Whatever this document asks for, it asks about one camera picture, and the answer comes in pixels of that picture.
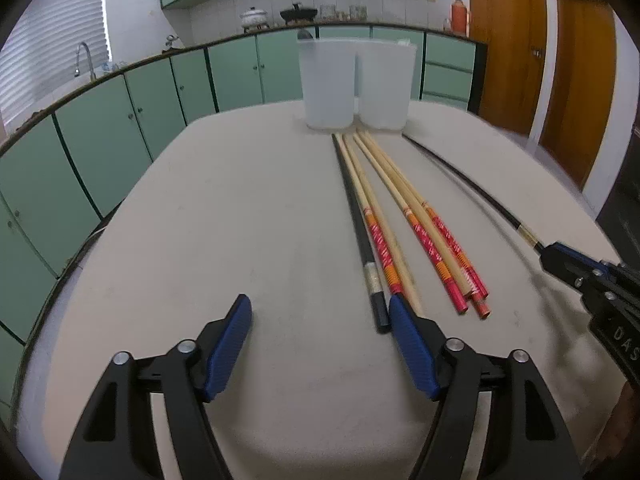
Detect black chopstick gold band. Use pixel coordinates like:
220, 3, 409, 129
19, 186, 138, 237
402, 133, 548, 257

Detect black cooking pot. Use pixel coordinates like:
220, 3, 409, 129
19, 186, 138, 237
279, 3, 319, 26

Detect orange thermos flask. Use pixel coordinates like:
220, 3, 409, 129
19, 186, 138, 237
449, 0, 470, 36

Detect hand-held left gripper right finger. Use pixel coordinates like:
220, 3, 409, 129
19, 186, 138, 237
388, 294, 583, 480

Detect white lidded pot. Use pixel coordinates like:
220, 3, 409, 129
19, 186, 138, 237
239, 7, 270, 31

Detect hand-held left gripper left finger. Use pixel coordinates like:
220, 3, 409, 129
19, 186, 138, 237
59, 294, 253, 480

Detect plain wooden door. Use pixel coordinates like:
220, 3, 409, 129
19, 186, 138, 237
542, 0, 619, 187

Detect black chopstick silver band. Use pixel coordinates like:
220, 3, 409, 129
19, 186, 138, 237
332, 133, 391, 335

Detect chrome sink faucet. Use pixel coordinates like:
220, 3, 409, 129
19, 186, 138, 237
75, 42, 99, 81

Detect black glass cabinet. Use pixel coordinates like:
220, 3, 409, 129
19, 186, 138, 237
595, 125, 640, 262

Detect green base cabinet row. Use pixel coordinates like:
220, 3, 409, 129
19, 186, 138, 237
0, 24, 488, 426

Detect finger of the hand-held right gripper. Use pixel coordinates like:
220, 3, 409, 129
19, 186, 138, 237
549, 242, 624, 268
539, 244, 590, 290

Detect wooden door with handle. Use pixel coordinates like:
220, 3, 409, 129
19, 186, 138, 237
467, 0, 549, 137

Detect white window blinds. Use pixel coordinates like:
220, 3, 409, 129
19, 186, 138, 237
0, 0, 111, 137

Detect translucent plastic container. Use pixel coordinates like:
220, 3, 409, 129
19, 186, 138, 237
355, 37, 419, 132
298, 37, 359, 130

